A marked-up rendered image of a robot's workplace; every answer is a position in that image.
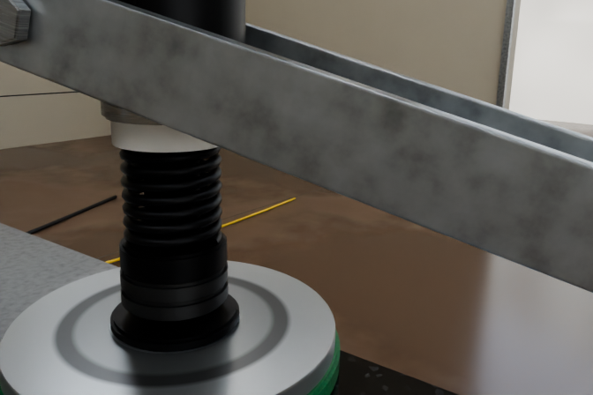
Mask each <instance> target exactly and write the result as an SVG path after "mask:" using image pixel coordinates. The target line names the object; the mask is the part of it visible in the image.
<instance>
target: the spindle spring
mask: <svg viewBox="0 0 593 395"><path fill-rule="evenodd" d="M220 150H221V148H220V147H216V148H212V149H206V150H200V151H192V152H179V153H143V152H138V151H130V150H125V149H122V150H121V151H120V152H119V155H120V158H121V159H122V160H125V162H123V163H122V164H121V166H120V170H121V171H122V172H123V173H124V176H123V177H122V178H121V184H122V185H123V187H125V189H123V191H122V198H123V199H124V200H125V202H124V204H123V206H122V208H123V211H124V213H125V216H124V220H123V223H124V225H125V226H126V229H125V230H124V239H125V240H126V241H127V242H130V243H132V244H135V245H138V246H140V247H146V248H154V249H168V248H178V247H183V246H189V245H193V244H195V243H199V242H203V241H205V240H206V242H210V243H219V242H220V241H221V239H222V232H221V227H222V223H221V214H222V208H221V206H220V203H221V201H222V199H221V193H220V190H221V187H222V184H221V181H220V179H219V178H220V177H221V168H220V167H219V165H220V163H221V160H222V158H221V155H220V154H219V153H218V152H219V151H220ZM205 159H207V160H205ZM196 160H200V162H199V163H195V164H191V165H185V166H179V167H168V168H145V167H143V164H145V165H167V164H178V163H185V162H192V161H196ZM207 172H208V173H207ZM198 174H200V176H197V177H193V178H189V179H183V180H176V181H164V182H151V181H140V180H143V178H148V179H162V178H177V177H184V176H190V175H198ZM199 188H200V190H197V191H194V192H190V193H185V194H179V195H170V196H148V195H144V194H143V195H142V194H139V193H143V192H144V193H172V192H181V191H187V190H196V189H199ZM198 202H201V203H200V204H197V205H191V206H186V207H182V208H174V209H145V206H148V207H167V206H178V205H189V204H193V203H198ZM139 206H143V207H139ZM200 215H201V217H198V218H196V219H193V220H186V221H181V222H174V223H149V222H146V220H150V221H169V220H184V219H189V218H193V217H197V216H200ZM198 229H201V230H199V231H196V232H193V233H189V234H186V235H174V236H148V235H172V234H180V233H186V232H191V231H194V230H198ZM138 233H141V234H147V235H140V234H138Z"/></svg>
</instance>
